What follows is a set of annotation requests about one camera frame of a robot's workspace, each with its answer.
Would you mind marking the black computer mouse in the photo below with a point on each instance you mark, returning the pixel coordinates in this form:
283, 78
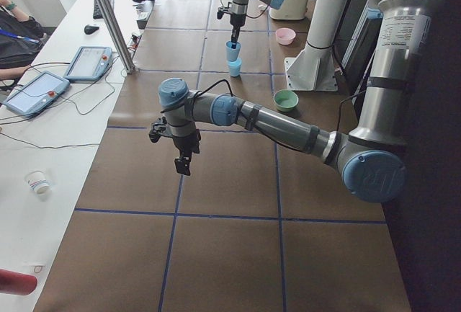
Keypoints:
90, 29

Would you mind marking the teach pendant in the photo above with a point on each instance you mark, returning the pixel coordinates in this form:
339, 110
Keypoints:
89, 64
37, 94

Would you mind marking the teach pendant far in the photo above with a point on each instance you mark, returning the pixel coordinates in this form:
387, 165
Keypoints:
89, 64

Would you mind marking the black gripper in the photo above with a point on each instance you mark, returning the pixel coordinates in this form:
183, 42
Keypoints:
236, 19
185, 142

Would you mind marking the light blue cup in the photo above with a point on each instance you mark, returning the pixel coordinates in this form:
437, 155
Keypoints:
232, 50
234, 67

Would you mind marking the green bowl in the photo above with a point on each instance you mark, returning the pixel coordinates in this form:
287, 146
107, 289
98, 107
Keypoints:
285, 100

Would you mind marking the cream toaster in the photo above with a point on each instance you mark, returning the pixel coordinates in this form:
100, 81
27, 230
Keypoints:
291, 10

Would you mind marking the paper cup white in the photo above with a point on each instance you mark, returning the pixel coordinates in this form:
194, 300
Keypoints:
37, 182

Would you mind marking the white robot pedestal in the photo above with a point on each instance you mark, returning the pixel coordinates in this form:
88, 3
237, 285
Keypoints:
313, 68

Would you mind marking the aluminium frame post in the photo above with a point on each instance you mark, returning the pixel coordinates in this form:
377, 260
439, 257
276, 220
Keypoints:
116, 35

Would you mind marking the red cylinder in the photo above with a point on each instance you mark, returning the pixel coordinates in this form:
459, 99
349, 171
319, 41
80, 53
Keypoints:
16, 283

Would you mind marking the pink bowl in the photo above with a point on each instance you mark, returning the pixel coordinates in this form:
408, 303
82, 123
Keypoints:
285, 36

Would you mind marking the seated person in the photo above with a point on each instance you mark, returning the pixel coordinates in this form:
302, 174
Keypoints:
22, 38

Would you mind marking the teach pendant near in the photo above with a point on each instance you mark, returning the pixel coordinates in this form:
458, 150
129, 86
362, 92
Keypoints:
37, 94

